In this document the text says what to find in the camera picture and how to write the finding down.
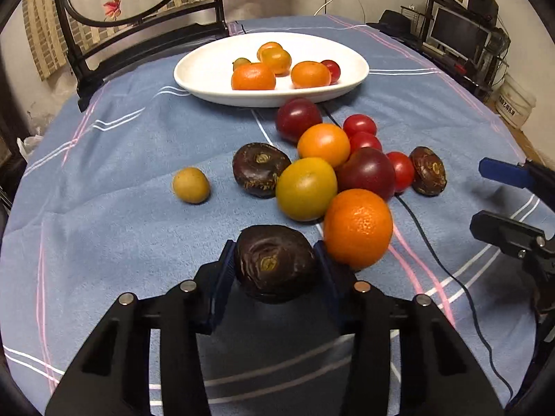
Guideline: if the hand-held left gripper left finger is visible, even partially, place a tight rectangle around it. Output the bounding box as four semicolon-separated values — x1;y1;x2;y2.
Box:
45;239;237;416

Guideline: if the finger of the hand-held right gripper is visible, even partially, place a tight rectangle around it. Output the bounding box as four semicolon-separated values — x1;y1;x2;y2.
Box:
470;210;555;278
479;157;555;196

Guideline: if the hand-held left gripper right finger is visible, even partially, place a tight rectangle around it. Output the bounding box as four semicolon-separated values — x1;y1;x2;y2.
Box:
313;239;506;416

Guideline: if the large dimpled orange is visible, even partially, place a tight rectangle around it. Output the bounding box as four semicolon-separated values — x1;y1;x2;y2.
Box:
323;188;394;270

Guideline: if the dark brown water chestnut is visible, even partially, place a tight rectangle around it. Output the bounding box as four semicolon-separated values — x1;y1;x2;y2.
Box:
410;146;447;197
234;224;321;305
232;142;292;199

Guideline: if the yellow-green orange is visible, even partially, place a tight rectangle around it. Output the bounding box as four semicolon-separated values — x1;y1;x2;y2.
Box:
275;157;339;223

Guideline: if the small yellow fruit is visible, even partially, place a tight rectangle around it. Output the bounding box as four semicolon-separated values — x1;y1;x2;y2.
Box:
172;167;211;204

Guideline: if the red cherry tomato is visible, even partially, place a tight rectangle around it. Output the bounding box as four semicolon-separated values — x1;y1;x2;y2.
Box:
342;114;378;138
349;132;383;154
320;59;341;85
386;151;416;194

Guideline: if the dark red plum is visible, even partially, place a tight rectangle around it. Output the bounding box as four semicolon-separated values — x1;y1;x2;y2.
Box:
276;98;324;144
336;147;396;203

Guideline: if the smooth orange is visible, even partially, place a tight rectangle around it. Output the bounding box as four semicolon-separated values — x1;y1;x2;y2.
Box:
297;123;351;168
290;61;332;89
231;63;277;91

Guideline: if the white oval plate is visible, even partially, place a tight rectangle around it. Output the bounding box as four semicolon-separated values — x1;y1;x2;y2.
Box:
173;32;370;108

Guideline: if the white plastic bucket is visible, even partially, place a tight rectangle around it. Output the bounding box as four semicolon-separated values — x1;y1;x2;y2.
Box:
494;73;537;128

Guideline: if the blue striped tablecloth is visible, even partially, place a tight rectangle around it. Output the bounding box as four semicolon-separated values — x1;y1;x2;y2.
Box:
0;15;543;416

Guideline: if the computer monitor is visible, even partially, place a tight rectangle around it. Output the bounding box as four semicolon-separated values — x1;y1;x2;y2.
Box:
429;6;490;59

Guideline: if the black speaker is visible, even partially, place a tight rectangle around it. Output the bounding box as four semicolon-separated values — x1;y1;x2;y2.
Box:
467;0;498;22

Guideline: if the black computer desk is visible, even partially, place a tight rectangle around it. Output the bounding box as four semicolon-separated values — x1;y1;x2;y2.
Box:
401;0;510;96

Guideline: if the black hat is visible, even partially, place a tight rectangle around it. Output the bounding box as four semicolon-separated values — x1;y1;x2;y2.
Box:
366;10;412;37

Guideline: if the yellowish small orange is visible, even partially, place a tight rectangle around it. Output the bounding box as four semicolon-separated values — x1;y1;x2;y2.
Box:
257;42;283;62
260;47;292;75

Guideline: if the white plastic bag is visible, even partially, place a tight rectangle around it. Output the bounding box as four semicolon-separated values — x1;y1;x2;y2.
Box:
17;134;44;159

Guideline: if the thin black cable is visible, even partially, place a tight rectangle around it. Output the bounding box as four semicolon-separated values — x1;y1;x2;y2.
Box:
321;103;514;404

